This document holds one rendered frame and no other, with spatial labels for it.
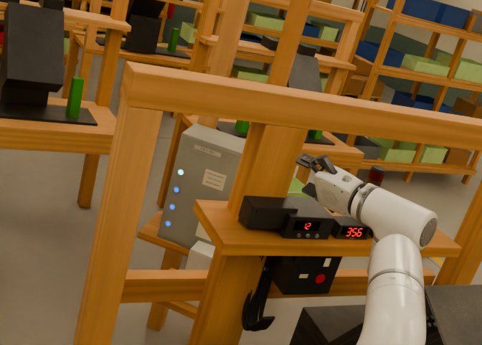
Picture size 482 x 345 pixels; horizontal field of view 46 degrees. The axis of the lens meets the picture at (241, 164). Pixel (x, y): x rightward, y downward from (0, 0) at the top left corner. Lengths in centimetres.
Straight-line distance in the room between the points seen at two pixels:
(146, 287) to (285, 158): 59
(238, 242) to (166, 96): 45
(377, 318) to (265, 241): 80
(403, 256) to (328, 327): 96
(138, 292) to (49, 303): 195
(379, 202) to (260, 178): 54
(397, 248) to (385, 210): 17
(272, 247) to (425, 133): 63
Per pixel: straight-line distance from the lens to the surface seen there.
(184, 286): 186
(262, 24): 921
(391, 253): 99
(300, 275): 175
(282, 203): 166
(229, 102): 149
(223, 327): 191
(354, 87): 1141
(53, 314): 366
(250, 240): 160
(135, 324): 368
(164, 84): 142
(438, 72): 734
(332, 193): 123
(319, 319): 194
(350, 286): 220
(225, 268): 176
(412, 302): 89
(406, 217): 114
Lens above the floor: 228
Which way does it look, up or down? 21 degrees down
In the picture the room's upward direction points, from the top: 16 degrees clockwise
